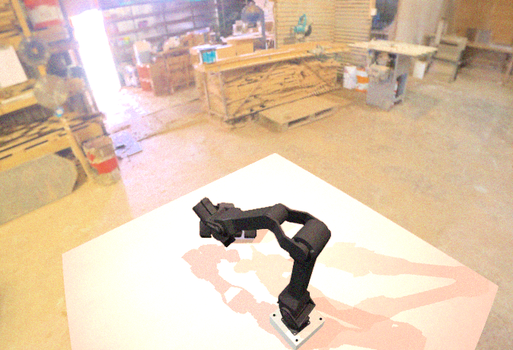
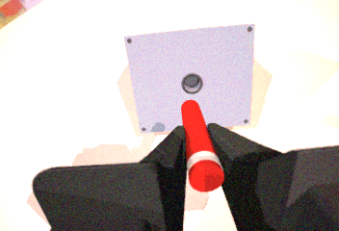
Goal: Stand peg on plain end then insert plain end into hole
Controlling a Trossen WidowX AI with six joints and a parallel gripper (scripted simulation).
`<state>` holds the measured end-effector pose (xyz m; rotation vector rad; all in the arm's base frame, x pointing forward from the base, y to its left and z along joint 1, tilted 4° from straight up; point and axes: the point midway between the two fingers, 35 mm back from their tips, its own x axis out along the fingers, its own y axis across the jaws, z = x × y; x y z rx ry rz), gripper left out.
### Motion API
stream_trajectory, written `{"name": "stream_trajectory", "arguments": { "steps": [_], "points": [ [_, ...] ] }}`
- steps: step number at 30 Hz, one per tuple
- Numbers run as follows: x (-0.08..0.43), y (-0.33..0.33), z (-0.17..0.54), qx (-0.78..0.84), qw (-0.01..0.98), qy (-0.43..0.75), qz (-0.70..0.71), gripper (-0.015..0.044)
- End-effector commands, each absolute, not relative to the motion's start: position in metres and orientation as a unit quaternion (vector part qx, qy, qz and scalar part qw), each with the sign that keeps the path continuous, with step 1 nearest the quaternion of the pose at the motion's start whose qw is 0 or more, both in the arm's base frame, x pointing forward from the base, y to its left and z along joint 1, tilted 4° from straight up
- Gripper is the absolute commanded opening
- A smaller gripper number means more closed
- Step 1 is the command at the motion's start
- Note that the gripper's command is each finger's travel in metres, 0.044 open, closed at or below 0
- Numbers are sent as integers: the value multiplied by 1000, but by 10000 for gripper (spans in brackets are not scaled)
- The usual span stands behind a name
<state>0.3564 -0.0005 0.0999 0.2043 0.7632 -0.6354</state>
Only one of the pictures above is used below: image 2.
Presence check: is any light grey sloped panel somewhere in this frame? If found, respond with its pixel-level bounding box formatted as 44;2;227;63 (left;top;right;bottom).
124;24;255;133

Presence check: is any red peg with white band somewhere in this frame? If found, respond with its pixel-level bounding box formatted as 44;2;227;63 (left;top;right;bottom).
181;100;224;193

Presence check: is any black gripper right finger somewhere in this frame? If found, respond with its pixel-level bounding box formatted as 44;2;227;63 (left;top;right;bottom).
207;123;339;231

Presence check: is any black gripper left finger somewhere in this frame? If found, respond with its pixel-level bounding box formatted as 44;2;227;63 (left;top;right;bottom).
32;125;187;231

